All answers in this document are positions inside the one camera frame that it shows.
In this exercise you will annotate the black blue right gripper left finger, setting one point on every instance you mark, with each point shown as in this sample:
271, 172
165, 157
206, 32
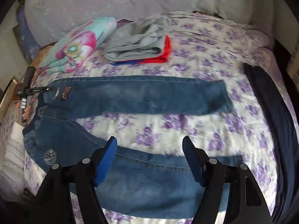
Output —
53, 197

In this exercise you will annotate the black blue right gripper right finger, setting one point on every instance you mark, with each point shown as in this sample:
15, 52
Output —
246, 203

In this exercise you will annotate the blue denim jeans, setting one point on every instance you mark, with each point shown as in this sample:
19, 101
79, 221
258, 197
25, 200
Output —
149, 176

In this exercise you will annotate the dark navy knit garment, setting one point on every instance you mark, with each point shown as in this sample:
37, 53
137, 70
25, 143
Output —
285, 141

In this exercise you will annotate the person's left hand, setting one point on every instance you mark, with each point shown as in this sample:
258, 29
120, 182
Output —
28, 110

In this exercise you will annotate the colourful floral folded quilt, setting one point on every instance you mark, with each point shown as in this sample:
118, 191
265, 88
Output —
74, 48

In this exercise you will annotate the pale lilac pillow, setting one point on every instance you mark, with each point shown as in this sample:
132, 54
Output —
50, 20

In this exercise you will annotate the grey folded garment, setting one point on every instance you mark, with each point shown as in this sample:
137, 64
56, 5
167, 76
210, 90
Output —
138, 40

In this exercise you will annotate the red blue folded garment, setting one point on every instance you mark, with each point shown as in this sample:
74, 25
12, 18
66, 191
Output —
159, 59

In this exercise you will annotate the purple floral bedspread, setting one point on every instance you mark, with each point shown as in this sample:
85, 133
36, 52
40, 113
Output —
203, 47

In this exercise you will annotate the brown wooden bed frame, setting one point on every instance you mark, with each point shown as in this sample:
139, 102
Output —
7, 96

